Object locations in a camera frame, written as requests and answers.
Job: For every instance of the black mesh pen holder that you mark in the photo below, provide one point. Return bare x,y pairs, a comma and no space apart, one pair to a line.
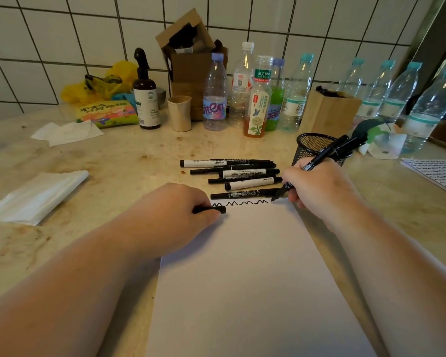
307,143

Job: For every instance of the open cardboard box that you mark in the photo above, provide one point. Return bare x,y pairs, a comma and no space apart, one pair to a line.
187,66

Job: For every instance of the white cap clear bottle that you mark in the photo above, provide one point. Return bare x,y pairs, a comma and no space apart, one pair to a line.
241,81

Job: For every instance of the purple cap clear bottle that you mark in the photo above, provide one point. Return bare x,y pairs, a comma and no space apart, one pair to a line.
214,104

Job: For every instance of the person's left forearm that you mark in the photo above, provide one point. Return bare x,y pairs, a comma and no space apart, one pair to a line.
67,293

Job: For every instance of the black pen cap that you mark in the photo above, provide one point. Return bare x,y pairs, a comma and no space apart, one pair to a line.
217,210

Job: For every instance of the folded white plastic bag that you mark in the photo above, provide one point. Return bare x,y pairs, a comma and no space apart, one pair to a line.
33,198

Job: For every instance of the white paper sheet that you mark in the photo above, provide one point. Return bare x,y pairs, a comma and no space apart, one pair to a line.
252,278

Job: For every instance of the green drink bottle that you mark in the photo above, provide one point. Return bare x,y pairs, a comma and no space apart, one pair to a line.
277,100

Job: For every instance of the person's right forearm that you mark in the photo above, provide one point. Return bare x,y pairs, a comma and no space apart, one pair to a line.
401,278

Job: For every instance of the person's right fingers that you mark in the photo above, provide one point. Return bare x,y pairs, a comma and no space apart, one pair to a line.
295,178

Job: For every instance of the beige cup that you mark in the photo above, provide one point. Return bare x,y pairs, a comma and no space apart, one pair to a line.
179,113

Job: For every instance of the orange tea bottle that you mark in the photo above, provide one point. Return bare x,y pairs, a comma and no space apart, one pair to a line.
257,107

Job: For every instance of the grey cup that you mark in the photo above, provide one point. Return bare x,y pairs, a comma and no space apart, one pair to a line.
161,98

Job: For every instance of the black marker pen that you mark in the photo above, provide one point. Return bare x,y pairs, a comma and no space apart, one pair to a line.
321,154
351,143

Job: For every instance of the white tissue paper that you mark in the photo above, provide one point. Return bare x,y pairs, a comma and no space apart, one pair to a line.
72,133

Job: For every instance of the wooden box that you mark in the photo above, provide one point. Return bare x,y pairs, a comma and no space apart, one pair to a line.
329,115

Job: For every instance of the teal cap water bottle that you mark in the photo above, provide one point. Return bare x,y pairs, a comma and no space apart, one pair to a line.
296,100
375,96
353,79
397,96
427,111

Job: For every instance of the green white crumpled wrapper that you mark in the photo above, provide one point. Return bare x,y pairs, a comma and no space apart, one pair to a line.
384,141

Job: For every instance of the colourful tissue packet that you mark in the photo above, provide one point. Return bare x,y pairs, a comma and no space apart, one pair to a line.
106,114

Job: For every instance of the brown spray bottle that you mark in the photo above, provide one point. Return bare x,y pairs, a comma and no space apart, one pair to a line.
146,100

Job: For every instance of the person's right hand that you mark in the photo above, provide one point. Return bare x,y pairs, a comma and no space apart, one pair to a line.
323,185

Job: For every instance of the person's left hand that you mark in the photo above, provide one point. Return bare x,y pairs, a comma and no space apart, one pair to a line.
171,219

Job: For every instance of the pile of markers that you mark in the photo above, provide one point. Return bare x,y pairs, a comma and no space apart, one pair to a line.
245,173

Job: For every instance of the yellow plastic bag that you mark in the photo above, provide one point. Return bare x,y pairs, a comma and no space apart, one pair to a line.
96,85

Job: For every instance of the person's left fingers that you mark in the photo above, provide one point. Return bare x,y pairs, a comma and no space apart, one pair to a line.
202,200

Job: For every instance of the handwritten paper sheet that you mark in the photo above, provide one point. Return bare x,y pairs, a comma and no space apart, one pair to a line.
436,174

